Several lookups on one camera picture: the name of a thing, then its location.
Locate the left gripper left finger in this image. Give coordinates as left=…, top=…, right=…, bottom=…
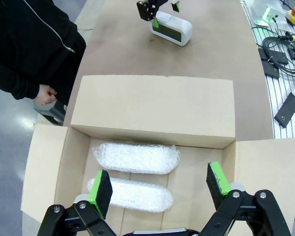
left=38, top=169, right=121, bottom=236

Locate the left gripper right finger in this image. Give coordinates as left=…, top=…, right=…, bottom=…
left=199, top=161, right=292, bottom=236

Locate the unwrapped white clock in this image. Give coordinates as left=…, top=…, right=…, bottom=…
left=148, top=11, right=194, bottom=47

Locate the bubble-wrapped clock snug wrap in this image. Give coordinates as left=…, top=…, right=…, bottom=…
left=87, top=176, right=175, bottom=214

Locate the bubble-wrapped clock end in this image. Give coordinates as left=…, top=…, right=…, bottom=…
left=92, top=142, right=181, bottom=175

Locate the person right forearm black sleeve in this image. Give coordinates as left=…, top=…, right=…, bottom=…
left=0, top=58, right=41, bottom=100

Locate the person right hand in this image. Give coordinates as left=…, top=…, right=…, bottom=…
left=34, top=84, right=58, bottom=106

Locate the dark grey metal foot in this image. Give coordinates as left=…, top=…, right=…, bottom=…
left=34, top=100, right=66, bottom=126

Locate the open cardboard box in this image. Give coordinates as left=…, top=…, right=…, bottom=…
left=20, top=75, right=295, bottom=236

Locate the long black plate with hole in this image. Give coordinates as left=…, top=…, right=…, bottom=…
left=274, top=92, right=295, bottom=128

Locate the small black plate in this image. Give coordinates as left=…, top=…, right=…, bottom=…
left=262, top=61, right=280, bottom=79

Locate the yellow emergency stop button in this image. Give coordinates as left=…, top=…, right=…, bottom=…
left=285, top=7, right=295, bottom=25

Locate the aluminium slotted bench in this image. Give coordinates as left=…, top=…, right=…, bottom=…
left=239, top=0, right=295, bottom=140

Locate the person torso black hoodie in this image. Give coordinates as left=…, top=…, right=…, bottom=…
left=0, top=0, right=87, bottom=106

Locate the green lit silver bracket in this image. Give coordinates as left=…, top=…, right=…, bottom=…
left=254, top=7, right=278, bottom=27

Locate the coiled black cable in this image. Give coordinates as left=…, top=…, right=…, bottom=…
left=262, top=34, right=295, bottom=77

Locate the black plate with ring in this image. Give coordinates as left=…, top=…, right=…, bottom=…
left=258, top=48, right=288, bottom=65

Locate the black yellow cable plug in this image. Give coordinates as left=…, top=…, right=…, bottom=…
left=279, top=34, right=295, bottom=43

